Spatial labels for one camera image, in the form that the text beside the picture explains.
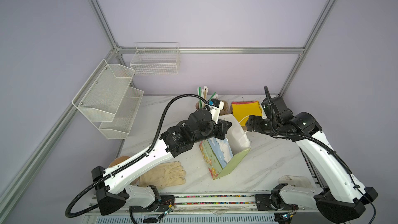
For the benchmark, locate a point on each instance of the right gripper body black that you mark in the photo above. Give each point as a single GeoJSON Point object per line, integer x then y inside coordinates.
{"type": "Point", "coordinates": [259, 124]}

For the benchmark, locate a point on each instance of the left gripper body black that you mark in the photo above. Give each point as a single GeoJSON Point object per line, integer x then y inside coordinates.
{"type": "Point", "coordinates": [213, 130]}

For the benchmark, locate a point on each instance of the green paper takeout bag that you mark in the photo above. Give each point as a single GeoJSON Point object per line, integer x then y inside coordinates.
{"type": "Point", "coordinates": [223, 156]}

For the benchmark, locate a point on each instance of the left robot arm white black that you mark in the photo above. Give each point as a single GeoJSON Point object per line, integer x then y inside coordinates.
{"type": "Point", "coordinates": [117, 190]}

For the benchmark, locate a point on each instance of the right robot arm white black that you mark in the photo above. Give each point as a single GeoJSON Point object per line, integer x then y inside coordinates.
{"type": "Point", "coordinates": [344, 197]}

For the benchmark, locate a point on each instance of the pink straw holder cup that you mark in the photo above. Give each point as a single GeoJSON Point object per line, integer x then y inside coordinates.
{"type": "Point", "coordinates": [200, 105]}

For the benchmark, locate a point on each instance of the yellow napkin stack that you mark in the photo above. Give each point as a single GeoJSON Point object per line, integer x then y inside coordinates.
{"type": "Point", "coordinates": [242, 110]}

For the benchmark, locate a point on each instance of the green wrapped straw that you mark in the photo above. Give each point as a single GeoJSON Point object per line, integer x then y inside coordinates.
{"type": "Point", "coordinates": [200, 92]}

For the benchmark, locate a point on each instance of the white wrapped straw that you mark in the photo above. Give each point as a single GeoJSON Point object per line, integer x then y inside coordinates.
{"type": "Point", "coordinates": [204, 92]}

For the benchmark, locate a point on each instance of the cream leather work glove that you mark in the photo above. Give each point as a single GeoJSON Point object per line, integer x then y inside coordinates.
{"type": "Point", "coordinates": [164, 175]}

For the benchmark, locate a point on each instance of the white cloth glove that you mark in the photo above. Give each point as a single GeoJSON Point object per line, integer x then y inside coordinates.
{"type": "Point", "coordinates": [295, 181]}

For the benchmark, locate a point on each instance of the white mesh shelf lower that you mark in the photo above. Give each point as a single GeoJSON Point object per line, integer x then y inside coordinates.
{"type": "Point", "coordinates": [120, 127]}

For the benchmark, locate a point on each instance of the white mesh shelf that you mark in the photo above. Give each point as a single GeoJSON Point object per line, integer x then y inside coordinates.
{"type": "Point", "coordinates": [120, 127]}
{"type": "Point", "coordinates": [101, 96]}

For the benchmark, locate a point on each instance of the brown bowl with green bits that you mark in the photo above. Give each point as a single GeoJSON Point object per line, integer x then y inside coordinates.
{"type": "Point", "coordinates": [119, 162]}

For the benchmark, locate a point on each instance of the white mesh shelf upper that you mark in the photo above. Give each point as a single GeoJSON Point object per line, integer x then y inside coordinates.
{"type": "Point", "coordinates": [101, 96]}

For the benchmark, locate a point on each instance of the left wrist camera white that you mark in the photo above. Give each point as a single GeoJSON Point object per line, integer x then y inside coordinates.
{"type": "Point", "coordinates": [215, 106]}

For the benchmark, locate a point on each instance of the white wire basket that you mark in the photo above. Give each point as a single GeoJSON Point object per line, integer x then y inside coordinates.
{"type": "Point", "coordinates": [156, 58]}

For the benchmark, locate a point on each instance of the aluminium mounting rail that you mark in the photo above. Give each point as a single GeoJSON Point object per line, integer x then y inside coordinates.
{"type": "Point", "coordinates": [218, 203]}

